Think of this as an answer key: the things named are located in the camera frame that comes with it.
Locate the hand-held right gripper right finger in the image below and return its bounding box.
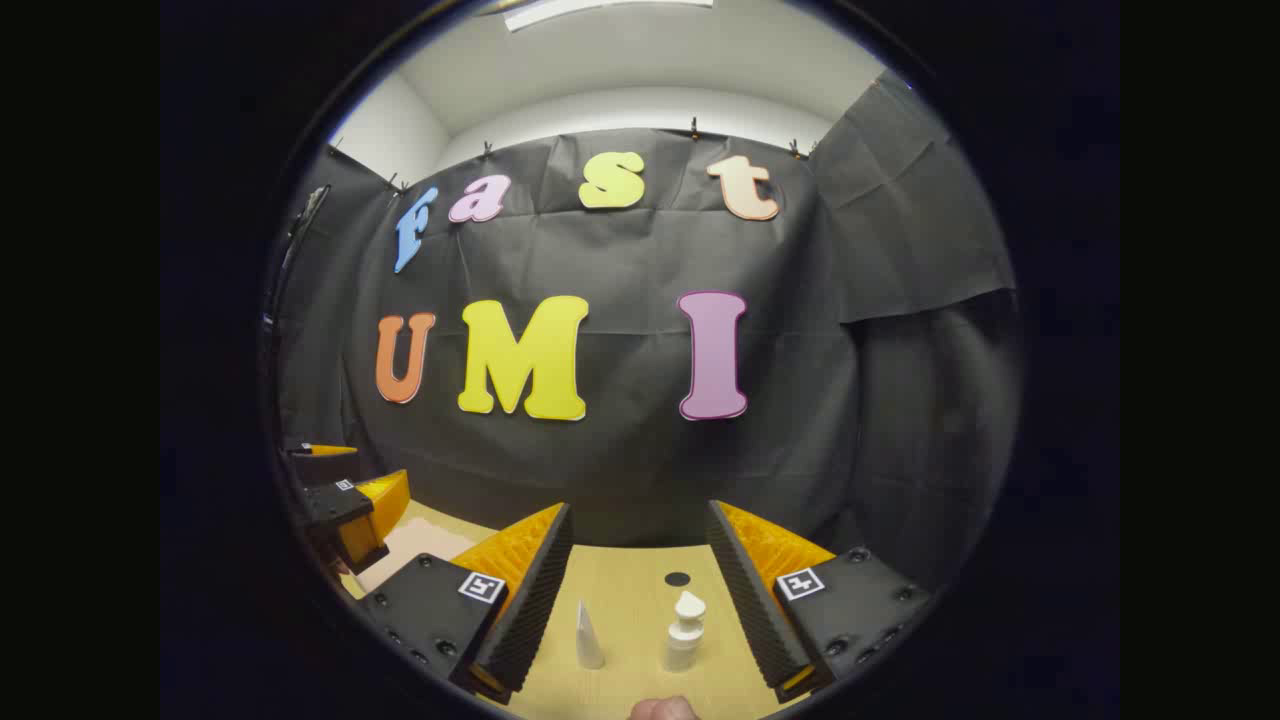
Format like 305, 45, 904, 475
706, 500, 933, 705

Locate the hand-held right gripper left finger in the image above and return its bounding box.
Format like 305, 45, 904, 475
358, 502, 576, 706

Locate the white squeeze tube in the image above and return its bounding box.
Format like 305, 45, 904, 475
575, 600, 607, 671

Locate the white pump bottle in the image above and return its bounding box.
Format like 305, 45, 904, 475
663, 590, 708, 674

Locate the pale pink suitcase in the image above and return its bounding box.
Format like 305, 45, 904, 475
355, 515, 473, 593

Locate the ceiling light panel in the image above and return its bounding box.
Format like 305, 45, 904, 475
503, 0, 717, 33

